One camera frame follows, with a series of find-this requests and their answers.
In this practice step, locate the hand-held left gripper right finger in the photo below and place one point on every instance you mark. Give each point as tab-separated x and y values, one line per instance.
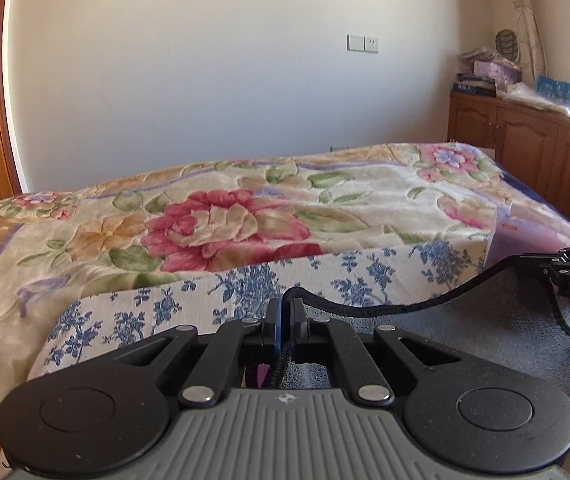
291	321

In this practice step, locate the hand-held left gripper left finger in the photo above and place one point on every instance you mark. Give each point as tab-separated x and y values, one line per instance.
276	321

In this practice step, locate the grey towel with black edge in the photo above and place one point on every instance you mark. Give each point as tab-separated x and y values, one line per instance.
465	332

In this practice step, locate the pink paper sheet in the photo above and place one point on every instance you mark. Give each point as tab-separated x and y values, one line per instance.
520	232

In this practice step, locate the dark blue mattress edge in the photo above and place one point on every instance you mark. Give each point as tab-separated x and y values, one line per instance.
530	186

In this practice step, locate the pink floral blanket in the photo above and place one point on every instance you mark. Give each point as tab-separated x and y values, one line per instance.
215	230

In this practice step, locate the white sheet with blue flowers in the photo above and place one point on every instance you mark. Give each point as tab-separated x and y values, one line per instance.
165	310

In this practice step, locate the wooden cabinet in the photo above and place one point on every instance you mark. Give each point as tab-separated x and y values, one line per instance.
520	135

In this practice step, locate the cream plastic bag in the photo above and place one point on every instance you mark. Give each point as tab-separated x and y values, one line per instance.
532	96

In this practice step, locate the blue printed box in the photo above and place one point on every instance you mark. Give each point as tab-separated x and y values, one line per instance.
557	87

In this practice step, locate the stack of dark books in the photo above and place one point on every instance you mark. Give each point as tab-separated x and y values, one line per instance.
472	87

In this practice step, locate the pale pink box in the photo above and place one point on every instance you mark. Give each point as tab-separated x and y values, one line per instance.
497	72

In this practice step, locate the clear bag of cloth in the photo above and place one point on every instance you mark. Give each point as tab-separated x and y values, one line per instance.
475	60

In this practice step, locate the round grey woven fan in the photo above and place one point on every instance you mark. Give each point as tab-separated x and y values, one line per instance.
507	45

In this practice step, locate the cream patterned curtain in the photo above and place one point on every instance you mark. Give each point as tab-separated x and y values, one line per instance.
527	15

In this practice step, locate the white wall socket plate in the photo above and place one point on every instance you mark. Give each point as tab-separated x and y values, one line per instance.
363	43

